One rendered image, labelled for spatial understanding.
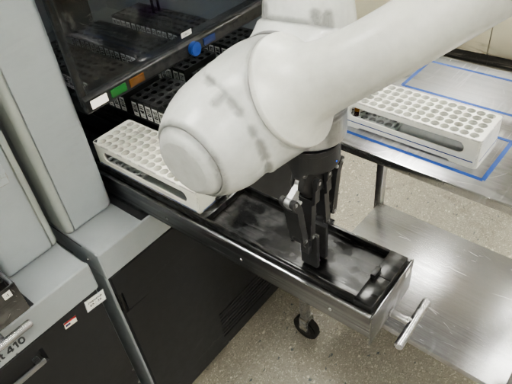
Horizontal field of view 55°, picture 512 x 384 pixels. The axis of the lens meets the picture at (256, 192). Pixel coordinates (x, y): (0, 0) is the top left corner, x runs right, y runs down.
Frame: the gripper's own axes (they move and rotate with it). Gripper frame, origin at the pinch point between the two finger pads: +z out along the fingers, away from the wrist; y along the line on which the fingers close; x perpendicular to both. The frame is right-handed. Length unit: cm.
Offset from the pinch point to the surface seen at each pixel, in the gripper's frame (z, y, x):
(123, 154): -1.8, 2.2, -43.4
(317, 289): 3.7, 4.9, 3.7
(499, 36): 65, -231, -36
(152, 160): -2.4, 0.8, -36.0
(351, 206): 84, -91, -44
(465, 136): -4.0, -33.3, 9.8
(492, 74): 2, -69, 3
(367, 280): 3.9, -1.0, 8.9
